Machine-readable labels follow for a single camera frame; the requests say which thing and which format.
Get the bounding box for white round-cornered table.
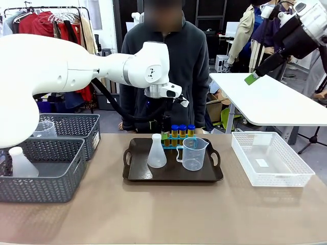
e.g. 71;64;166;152
209;72;327;145

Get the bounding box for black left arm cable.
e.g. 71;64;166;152
90;78;170;126

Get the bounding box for blue plastic crate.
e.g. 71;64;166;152
37;99;56;114

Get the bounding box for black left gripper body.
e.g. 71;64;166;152
150;96;183;117

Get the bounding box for translucent white conical flask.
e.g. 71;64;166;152
147;133;168;169
8;146;39;178

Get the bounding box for white perforated plastic basket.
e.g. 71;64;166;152
231;131;316;188

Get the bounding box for black hanging scarf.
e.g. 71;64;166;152
63;19;79;44

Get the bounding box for red hanging dress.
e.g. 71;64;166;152
18;11;93;103

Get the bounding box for dark brown serving tray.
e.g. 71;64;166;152
122;137;224;183

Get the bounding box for large grey woven-pattern basket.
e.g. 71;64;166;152
0;137;88;204

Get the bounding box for beige hanging garment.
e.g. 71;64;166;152
79;15;99;56

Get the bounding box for black tripod stand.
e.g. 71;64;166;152
298;126;327;155

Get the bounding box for blue test tube rack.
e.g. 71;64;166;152
162;136;198;150

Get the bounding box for black clothes rack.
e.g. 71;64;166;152
4;6;95;114

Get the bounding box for grey storage bin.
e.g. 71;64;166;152
96;93;121;111

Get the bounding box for beige coat mannequin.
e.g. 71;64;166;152
227;4;262;74

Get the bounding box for brown cardboard box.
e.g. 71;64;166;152
205;92;231;124

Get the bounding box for green plastic chair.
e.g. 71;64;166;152
220;107;241;130

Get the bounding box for clear plastic measuring beaker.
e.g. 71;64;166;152
32;120;58;139
176;137;210;172

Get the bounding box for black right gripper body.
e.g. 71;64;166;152
273;16;320;60

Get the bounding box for pale blue hanging garment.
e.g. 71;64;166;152
2;14;20;36

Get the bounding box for person in dark fleece jacket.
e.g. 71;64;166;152
119;0;211;135

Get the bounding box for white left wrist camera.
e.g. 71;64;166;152
163;82;183;99

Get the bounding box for white computer case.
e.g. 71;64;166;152
215;54;231;74

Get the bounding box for grey basket with sticker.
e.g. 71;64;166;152
28;113;101;162

